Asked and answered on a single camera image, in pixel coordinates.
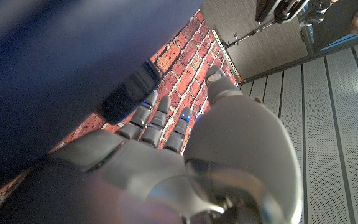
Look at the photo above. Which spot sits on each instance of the clear pitcher with blue lid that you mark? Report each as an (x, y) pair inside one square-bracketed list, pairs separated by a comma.
[(57, 62)]

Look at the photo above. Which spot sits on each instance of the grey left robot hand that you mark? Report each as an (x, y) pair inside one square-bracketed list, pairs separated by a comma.
[(317, 11)]

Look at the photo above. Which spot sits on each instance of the red brick printed backdrop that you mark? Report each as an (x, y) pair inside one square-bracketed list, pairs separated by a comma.
[(191, 56)]

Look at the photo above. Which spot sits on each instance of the dark wooden door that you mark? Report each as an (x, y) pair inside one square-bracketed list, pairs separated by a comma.
[(259, 53)]

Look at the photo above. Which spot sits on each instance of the perforated metal backdrop rail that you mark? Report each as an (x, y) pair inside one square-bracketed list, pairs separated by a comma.
[(227, 57)]

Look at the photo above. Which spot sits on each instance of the black stapler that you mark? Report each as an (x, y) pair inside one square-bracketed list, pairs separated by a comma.
[(267, 9)]

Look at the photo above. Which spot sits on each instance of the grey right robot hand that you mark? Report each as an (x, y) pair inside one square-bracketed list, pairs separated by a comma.
[(244, 149)]

